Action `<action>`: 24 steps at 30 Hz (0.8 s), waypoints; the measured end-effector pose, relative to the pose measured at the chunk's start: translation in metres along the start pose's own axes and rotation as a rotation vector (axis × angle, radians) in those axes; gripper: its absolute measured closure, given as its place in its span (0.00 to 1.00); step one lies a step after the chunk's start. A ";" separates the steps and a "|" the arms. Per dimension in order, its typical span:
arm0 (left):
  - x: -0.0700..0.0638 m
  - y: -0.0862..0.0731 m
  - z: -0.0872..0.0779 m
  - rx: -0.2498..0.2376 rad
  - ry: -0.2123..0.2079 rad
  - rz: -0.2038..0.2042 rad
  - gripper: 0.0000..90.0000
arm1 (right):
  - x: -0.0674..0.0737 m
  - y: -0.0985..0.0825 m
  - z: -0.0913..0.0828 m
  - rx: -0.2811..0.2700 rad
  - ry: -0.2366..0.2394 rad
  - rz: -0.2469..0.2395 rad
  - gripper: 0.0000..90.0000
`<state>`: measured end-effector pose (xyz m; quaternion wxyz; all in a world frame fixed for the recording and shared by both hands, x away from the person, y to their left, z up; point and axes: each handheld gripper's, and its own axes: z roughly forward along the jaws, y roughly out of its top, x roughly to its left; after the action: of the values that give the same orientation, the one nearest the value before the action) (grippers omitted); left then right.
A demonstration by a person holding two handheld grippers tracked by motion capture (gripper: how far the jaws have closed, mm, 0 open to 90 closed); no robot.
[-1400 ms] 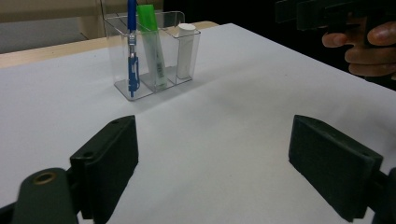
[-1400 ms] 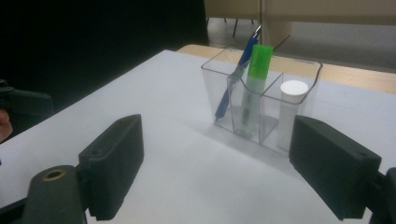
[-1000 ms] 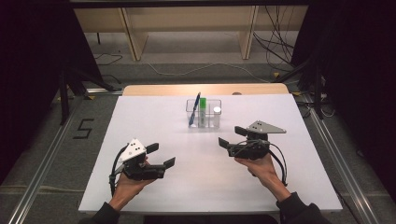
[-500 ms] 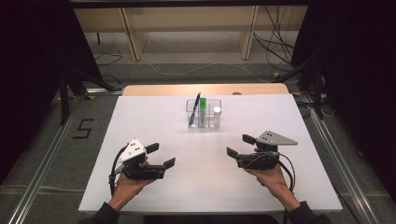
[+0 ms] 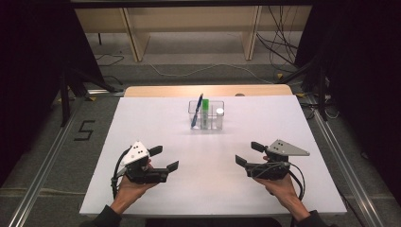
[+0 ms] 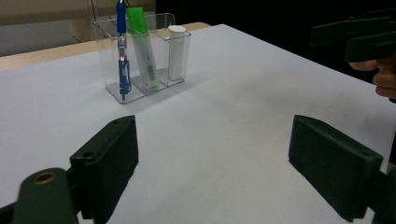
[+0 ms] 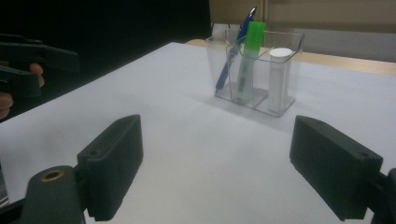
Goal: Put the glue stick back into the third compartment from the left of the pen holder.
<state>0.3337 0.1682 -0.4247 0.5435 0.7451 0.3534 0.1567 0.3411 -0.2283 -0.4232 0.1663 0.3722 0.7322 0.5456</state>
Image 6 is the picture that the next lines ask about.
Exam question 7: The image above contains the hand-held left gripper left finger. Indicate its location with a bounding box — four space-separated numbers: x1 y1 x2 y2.
68 115 139 224

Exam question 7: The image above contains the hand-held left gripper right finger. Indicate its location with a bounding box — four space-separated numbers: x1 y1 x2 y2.
288 114 384 223

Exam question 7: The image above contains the clear plastic organizer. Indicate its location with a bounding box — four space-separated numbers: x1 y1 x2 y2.
92 12 191 105

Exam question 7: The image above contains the white tube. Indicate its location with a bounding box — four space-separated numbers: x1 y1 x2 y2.
167 24 188 82

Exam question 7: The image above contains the blue pen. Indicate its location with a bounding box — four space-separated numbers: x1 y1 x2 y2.
115 0 132 102

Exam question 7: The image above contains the green highlighter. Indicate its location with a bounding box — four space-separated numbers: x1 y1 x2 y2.
125 7 162 92

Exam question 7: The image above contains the light wooden table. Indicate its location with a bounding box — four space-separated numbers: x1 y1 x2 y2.
0 21 213 73

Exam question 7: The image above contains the beige wooden desk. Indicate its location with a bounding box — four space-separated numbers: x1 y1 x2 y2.
0 0 157 59

